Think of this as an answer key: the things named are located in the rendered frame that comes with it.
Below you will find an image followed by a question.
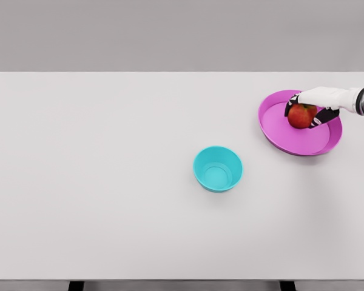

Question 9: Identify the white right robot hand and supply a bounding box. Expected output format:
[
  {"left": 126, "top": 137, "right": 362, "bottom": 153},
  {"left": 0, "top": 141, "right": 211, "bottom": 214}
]
[{"left": 284, "top": 87, "right": 342, "bottom": 130}]

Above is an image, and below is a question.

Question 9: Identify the pink plate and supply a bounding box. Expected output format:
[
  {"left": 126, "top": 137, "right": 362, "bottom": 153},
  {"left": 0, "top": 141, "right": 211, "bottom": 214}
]
[{"left": 258, "top": 89, "right": 343, "bottom": 157}]

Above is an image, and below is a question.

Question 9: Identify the red apple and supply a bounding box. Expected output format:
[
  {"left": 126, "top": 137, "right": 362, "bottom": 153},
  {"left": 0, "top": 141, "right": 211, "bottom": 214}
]
[{"left": 287, "top": 103, "right": 319, "bottom": 130}]

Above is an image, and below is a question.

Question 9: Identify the blue bowl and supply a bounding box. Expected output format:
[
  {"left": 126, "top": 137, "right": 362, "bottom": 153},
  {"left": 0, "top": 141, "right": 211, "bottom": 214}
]
[{"left": 192, "top": 145, "right": 244, "bottom": 193}]

